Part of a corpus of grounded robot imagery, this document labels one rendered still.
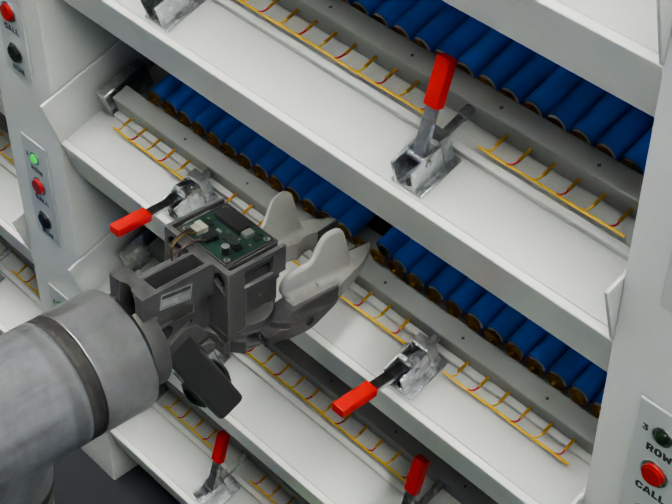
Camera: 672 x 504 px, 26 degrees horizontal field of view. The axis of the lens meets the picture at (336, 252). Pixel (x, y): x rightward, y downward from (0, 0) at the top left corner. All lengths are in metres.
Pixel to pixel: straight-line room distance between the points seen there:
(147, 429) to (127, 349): 0.65
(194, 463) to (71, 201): 0.33
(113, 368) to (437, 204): 0.23
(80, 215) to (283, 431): 0.29
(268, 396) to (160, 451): 0.26
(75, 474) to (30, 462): 0.76
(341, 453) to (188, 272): 0.37
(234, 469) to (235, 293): 0.55
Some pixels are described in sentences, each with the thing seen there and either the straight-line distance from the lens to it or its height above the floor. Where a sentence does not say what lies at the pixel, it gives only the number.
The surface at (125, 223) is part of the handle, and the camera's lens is 1.20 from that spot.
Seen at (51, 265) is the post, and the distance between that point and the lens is 1.51.
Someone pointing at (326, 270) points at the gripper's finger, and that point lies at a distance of 1.06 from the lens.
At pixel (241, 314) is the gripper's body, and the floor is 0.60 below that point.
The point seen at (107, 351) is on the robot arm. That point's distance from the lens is 0.95.
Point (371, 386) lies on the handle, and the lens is 1.07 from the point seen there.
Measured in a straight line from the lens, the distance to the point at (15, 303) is 1.76.
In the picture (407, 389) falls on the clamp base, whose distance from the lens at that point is 1.09.
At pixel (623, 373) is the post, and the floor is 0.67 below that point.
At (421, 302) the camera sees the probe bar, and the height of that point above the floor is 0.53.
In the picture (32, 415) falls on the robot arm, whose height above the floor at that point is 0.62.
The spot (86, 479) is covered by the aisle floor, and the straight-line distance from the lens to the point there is 1.70.
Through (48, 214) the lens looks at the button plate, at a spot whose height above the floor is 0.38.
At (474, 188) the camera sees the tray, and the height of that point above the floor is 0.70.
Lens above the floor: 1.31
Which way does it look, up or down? 42 degrees down
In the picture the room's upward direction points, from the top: straight up
